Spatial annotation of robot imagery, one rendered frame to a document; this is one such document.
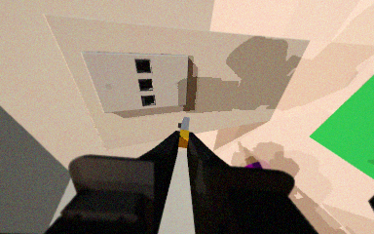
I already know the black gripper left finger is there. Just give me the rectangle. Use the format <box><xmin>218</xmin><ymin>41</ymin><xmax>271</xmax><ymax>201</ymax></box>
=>
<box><xmin>68</xmin><ymin>131</ymin><xmax>180</xmax><ymax>234</ymax></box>

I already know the green flat square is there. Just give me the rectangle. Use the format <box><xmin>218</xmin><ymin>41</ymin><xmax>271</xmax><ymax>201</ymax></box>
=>
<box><xmin>310</xmin><ymin>74</ymin><xmax>374</xmax><ymax>178</ymax></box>

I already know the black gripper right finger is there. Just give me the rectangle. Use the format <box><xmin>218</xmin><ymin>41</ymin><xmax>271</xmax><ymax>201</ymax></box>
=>
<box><xmin>187</xmin><ymin>132</ymin><xmax>295</xmax><ymax>234</ymax></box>

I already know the magenta cube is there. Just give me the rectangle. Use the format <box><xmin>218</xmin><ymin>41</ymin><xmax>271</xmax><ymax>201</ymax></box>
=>
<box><xmin>245</xmin><ymin>161</ymin><xmax>263</xmax><ymax>169</ymax></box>

